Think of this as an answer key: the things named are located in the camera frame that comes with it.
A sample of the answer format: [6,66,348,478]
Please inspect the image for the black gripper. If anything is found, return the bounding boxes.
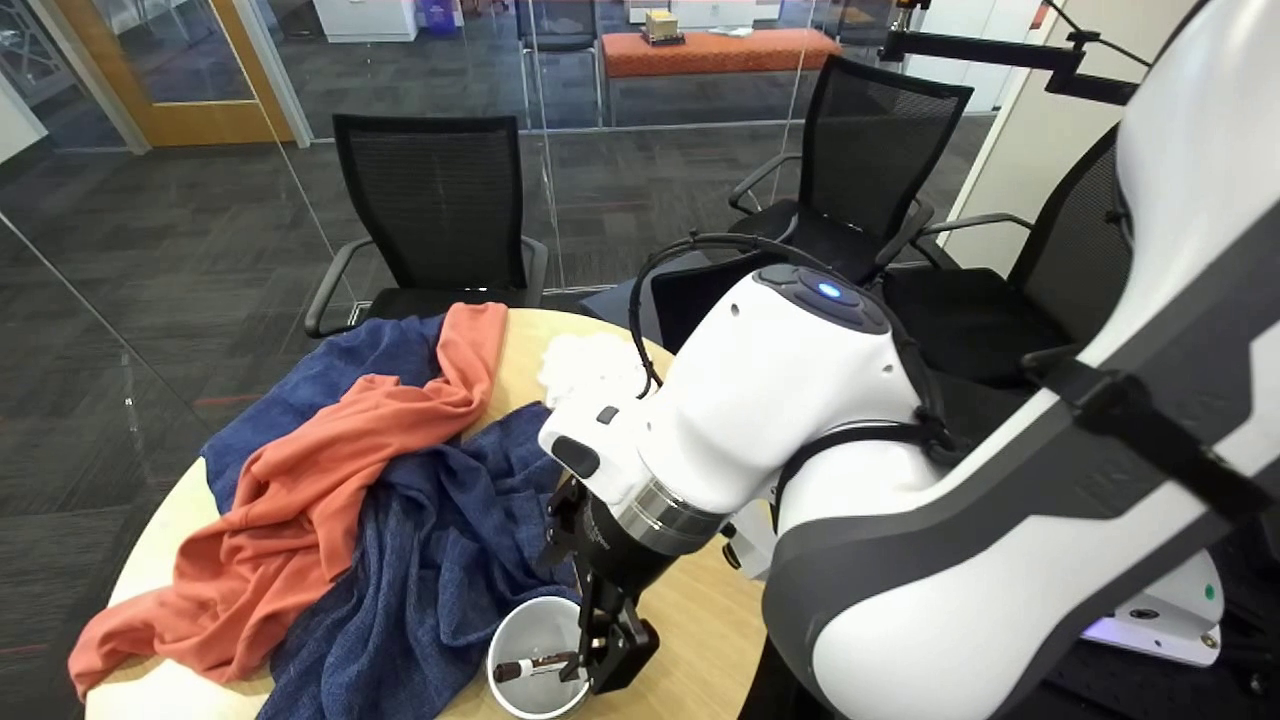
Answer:
[536,478,689,699]

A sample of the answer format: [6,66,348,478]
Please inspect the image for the white ceramic mug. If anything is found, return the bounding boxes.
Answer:
[482,591,599,720]

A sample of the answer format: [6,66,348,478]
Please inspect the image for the navy blue towel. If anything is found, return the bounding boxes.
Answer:
[198,314,594,720]

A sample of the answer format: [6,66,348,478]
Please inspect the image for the orange towel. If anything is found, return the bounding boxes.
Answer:
[65,302,513,704]

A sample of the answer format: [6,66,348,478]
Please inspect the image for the dark navy chair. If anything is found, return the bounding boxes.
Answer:
[581,244,804,362]

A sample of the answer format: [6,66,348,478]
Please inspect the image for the black mesh chair, grey armrests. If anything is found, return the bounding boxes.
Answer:
[299,112,553,339]

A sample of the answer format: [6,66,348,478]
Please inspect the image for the black mesh chair, chrome legs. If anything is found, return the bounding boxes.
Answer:
[726,51,981,294]

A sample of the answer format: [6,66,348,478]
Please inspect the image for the orange bench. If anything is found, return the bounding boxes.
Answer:
[595,23,847,83]

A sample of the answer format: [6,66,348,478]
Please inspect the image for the small box on bench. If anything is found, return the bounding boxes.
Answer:
[638,9,689,47]

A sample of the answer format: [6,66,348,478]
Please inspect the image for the white cabinet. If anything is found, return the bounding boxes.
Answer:
[308,0,422,47]

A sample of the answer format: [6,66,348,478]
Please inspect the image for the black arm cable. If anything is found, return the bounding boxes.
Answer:
[623,228,856,405]

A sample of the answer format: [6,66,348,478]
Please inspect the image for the wooden door frame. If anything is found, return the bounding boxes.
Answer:
[48,0,320,154]

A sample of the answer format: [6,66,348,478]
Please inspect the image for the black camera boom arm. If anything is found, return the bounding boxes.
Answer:
[877,23,1147,110]

